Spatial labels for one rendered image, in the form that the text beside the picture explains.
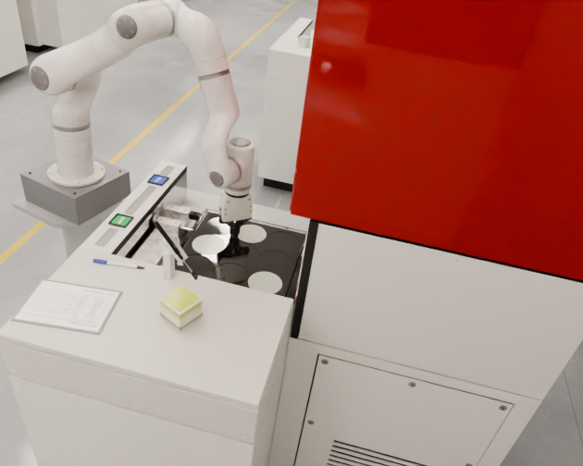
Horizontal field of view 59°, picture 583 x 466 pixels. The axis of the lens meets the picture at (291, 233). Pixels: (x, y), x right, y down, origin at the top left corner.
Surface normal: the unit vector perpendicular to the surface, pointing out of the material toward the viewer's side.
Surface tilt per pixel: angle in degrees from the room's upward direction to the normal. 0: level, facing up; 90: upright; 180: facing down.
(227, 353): 0
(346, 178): 90
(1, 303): 0
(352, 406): 90
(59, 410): 90
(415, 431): 90
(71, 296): 0
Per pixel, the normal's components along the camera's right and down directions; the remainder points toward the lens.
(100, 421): -0.22, 0.55
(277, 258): 0.11, -0.80
